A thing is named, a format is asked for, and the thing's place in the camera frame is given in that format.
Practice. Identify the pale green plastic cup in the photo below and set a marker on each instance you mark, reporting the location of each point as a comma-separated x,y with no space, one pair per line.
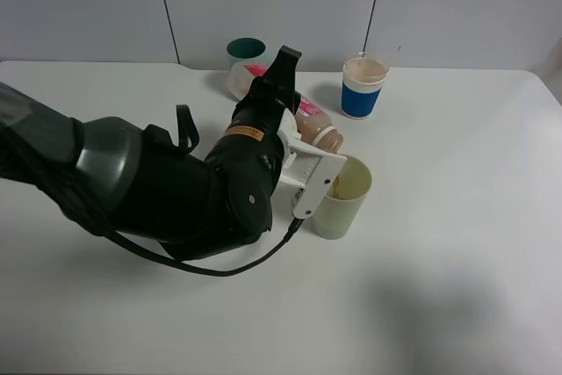
343,201

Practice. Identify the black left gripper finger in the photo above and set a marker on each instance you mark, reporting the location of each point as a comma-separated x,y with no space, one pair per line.
280,77

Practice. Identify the teal plastic cup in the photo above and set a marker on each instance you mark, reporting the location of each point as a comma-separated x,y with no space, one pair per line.
245,49

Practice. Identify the blue and white paper cup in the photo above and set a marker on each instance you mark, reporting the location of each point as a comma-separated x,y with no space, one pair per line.
362,81

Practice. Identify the clear plastic drink bottle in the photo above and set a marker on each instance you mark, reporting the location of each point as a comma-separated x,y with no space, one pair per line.
314,125

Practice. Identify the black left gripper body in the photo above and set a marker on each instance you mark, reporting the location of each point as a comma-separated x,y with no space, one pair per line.
265,104

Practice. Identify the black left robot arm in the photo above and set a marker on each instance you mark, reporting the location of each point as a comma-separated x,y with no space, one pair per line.
115,179

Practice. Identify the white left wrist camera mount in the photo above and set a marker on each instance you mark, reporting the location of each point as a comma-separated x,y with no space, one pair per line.
307,168

